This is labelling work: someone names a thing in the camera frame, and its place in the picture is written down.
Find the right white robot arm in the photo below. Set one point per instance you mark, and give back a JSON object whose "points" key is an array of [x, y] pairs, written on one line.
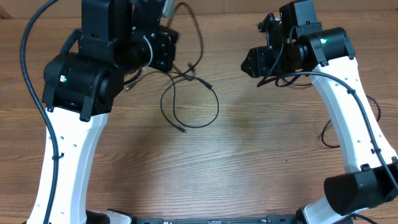
{"points": [[298, 45]]}

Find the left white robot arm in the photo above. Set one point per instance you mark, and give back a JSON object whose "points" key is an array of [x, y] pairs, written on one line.
{"points": [[116, 38]]}

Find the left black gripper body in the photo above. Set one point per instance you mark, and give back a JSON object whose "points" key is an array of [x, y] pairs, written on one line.
{"points": [[160, 46]]}

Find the cardboard wall panel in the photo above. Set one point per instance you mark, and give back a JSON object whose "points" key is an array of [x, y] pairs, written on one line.
{"points": [[23, 9]]}

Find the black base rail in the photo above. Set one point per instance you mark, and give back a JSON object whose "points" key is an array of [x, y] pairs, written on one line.
{"points": [[214, 220]]}

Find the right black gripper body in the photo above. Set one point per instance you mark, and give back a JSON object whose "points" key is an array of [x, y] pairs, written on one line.
{"points": [[262, 60]]}

